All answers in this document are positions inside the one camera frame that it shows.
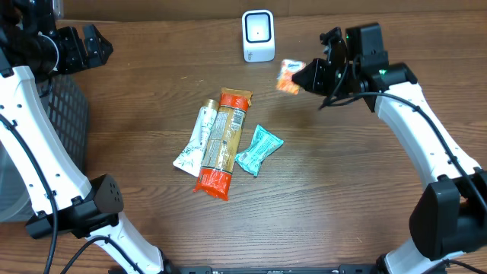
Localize small orange snack packet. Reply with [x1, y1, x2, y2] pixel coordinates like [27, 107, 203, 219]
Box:
[275, 59, 306, 95]

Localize teal wet wipes packet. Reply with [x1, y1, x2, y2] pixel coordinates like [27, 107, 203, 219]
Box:
[235, 125, 284, 177]

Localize orange pasta packet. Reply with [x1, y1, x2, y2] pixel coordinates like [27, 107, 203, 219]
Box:
[193, 88, 253, 200]

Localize white bamboo print tube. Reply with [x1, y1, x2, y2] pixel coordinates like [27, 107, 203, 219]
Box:
[173, 99, 219, 177]

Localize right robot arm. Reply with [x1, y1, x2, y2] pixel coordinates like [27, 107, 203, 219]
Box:
[292, 23, 486, 273]

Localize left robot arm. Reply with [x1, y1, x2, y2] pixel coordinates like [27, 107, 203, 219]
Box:
[1, 1, 172, 273]

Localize white barcode scanner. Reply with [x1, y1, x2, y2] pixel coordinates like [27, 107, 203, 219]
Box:
[241, 9, 275, 62]

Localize grey plastic shopping basket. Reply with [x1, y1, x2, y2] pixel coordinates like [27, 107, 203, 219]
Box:
[1, 75, 89, 222]

